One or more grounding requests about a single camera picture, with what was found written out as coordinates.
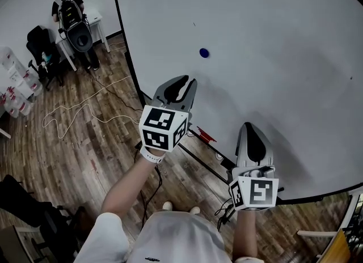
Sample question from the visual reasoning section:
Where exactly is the light wooden board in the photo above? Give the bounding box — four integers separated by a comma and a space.
325, 228, 353, 263

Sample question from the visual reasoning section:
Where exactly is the thin black floor cable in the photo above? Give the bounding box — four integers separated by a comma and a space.
90, 68, 144, 112

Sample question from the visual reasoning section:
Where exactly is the white wrist watch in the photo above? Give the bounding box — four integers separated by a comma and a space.
140, 146, 166, 164

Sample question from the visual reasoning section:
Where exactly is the small white table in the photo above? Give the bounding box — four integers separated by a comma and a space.
54, 7, 111, 72

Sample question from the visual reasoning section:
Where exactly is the black office chair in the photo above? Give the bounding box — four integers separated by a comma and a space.
26, 25, 65, 91

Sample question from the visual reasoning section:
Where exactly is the clear water jug red label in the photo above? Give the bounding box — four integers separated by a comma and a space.
0, 85, 35, 119
0, 46, 44, 97

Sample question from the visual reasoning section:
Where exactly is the black swivel chair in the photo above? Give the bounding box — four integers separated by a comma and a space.
0, 174, 86, 258

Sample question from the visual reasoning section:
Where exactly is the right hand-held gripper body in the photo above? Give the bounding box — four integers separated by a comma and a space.
229, 165, 280, 212

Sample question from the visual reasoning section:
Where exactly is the wooden desk corner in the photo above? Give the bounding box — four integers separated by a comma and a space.
0, 224, 27, 263

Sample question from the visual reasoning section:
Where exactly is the white metal frame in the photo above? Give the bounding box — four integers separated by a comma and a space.
296, 193, 361, 237

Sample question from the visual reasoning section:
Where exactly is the large white whiteboard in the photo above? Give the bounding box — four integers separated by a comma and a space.
109, 0, 363, 202

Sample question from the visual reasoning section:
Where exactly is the person's left forearm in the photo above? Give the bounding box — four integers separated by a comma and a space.
100, 154, 160, 223

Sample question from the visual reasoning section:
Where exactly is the white cable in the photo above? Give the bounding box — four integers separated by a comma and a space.
41, 75, 143, 139

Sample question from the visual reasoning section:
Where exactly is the red whiteboard eraser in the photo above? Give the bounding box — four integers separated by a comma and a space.
196, 126, 218, 144

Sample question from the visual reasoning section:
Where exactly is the person's white shirt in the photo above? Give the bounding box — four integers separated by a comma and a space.
73, 210, 265, 263

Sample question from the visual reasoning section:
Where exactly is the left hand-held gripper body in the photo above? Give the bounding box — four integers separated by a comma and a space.
138, 95, 193, 153

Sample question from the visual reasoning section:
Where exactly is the person's right forearm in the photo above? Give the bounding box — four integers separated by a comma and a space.
231, 209, 267, 260

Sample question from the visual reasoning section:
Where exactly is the black cable with plug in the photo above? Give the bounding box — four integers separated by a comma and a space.
213, 197, 237, 232

